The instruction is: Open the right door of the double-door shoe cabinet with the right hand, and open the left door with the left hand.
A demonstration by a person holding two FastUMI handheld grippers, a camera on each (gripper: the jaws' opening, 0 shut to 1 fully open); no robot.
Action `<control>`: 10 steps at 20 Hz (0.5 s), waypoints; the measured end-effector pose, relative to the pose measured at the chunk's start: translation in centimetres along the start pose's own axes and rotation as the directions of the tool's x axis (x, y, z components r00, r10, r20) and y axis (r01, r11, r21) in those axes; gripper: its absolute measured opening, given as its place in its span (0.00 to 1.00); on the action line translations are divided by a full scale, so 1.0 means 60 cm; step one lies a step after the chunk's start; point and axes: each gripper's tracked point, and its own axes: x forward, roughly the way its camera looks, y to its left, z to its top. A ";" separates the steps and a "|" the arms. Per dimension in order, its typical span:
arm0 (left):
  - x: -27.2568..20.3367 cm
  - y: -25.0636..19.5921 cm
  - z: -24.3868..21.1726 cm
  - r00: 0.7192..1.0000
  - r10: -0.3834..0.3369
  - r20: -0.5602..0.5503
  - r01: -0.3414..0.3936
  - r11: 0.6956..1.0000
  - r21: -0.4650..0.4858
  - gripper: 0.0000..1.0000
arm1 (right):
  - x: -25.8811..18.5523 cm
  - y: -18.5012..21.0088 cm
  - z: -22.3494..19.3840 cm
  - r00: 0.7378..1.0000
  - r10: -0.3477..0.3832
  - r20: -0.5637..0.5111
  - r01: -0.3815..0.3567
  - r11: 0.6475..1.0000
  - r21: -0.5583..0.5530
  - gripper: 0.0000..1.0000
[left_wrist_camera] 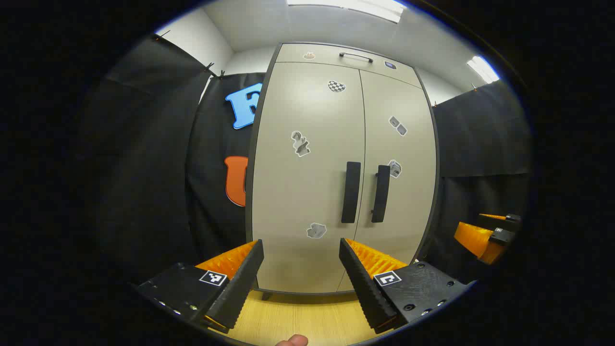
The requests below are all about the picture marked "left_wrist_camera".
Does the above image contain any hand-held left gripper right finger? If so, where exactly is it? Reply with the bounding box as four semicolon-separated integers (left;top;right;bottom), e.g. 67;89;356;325
339;237;469;334

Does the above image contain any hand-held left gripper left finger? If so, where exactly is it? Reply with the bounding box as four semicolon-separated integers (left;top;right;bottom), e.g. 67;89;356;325
136;239;265;334

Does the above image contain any beige shoe cabinet door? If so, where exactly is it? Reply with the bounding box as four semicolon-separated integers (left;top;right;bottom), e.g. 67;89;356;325
250;62;367;295
336;70;438;293

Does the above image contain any black door handle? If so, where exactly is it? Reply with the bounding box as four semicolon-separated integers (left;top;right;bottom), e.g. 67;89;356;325
341;161;361;224
371;165;391;223

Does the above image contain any beige double-door shoe cabinet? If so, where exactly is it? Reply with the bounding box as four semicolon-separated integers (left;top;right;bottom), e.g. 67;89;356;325
245;42;440;297

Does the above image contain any beige cabinet drawer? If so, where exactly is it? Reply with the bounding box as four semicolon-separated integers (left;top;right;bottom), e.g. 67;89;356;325
275;43;422;88

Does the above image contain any black backdrop cloth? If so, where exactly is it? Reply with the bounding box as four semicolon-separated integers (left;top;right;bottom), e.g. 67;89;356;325
423;79;534;284
77;34;266;289

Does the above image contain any small ceiling light panel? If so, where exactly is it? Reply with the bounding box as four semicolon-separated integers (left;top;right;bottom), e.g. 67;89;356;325
467;55;500;84

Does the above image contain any large ceiling light panel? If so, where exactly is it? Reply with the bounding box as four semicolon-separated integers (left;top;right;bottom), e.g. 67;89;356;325
287;0;406;24

